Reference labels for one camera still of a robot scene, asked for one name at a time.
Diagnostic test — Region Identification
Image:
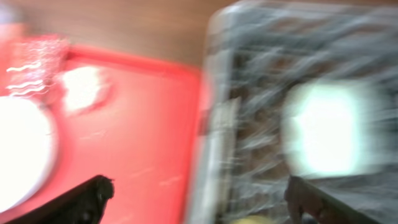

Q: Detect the white tissue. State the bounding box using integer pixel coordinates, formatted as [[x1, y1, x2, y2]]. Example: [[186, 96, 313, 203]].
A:
[[61, 66, 110, 114]]

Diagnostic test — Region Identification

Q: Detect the green bowl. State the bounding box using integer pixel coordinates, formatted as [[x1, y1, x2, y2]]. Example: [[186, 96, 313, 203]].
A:
[[280, 81, 387, 179]]

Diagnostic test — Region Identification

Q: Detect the grey dishwasher rack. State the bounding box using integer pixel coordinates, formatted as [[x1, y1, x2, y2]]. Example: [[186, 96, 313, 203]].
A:
[[185, 1, 397, 223]]

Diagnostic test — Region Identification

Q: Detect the yellow cup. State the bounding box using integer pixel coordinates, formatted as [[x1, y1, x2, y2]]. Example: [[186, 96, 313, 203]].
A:
[[229, 215, 274, 224]]

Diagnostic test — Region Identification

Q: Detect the red snack wrapper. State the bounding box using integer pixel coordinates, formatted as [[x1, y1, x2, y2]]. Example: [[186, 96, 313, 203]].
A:
[[6, 35, 70, 97]]

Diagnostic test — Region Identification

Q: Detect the light blue plate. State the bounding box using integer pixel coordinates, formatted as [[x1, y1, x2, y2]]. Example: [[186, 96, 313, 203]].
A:
[[1, 96, 58, 212]]

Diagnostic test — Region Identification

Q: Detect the red serving tray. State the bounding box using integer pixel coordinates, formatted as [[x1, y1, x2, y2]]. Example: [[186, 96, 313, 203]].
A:
[[0, 24, 212, 224]]

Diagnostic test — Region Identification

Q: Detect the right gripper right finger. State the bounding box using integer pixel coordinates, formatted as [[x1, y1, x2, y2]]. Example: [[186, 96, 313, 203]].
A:
[[284, 176, 380, 224]]

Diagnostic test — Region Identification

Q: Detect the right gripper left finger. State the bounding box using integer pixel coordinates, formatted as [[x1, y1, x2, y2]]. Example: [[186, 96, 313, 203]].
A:
[[6, 175, 114, 224]]

